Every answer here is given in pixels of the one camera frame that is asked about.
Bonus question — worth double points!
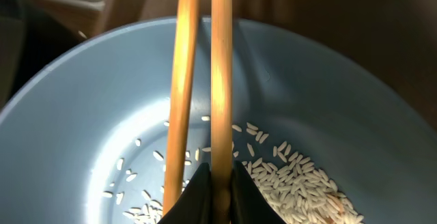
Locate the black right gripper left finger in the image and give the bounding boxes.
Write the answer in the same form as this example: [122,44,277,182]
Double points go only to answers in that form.
[158,163,212,224]

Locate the leftover rice pile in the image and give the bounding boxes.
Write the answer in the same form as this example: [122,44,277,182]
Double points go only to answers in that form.
[87,114,365,223]

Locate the dark blue plate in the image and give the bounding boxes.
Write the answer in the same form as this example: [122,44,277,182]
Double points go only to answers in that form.
[1,18,436,223]

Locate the brown serving tray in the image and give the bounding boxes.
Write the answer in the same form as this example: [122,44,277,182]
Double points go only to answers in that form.
[98,0,437,132]

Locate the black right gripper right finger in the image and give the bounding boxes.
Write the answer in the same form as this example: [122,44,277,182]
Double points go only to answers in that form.
[230,161,285,224]

